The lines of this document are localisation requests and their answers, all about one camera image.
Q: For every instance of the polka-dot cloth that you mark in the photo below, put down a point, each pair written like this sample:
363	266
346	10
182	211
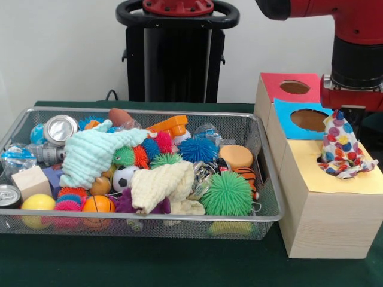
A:
341	149

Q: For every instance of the silver drink can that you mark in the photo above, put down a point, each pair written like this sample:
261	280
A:
60	128

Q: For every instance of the small soccer ball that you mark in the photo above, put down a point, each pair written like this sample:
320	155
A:
123	178

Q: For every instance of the cream yellow cloth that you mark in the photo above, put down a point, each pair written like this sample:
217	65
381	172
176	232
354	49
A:
157	186

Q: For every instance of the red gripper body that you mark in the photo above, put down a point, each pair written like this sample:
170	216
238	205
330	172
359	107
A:
353	100

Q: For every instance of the green spiky ball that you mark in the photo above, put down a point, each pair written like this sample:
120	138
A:
227	193

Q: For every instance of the small orange basketball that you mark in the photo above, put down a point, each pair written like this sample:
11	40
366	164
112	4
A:
97	204

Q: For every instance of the dark green tablecloth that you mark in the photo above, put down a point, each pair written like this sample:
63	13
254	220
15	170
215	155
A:
149	263

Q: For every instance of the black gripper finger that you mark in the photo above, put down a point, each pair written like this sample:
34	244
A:
354	122

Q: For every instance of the pink spiky ball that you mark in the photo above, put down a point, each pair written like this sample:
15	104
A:
67	204

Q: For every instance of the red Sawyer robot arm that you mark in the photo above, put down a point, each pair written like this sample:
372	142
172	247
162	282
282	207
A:
356	42

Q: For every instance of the clear mesh bin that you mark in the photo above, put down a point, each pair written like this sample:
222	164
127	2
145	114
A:
266	191

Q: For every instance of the orange plastic toy brick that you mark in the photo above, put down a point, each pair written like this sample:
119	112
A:
169	124

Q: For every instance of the wooden box with three holes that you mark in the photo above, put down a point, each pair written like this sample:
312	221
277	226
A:
329	227

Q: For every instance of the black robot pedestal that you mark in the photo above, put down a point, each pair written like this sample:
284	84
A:
173	60

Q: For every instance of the blue spiky ball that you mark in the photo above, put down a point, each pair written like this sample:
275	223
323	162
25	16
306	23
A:
197	149

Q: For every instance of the tan round wooden block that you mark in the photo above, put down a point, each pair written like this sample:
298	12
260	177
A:
235	156

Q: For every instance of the mint green cloth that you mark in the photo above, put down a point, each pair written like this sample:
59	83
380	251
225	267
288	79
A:
93	156

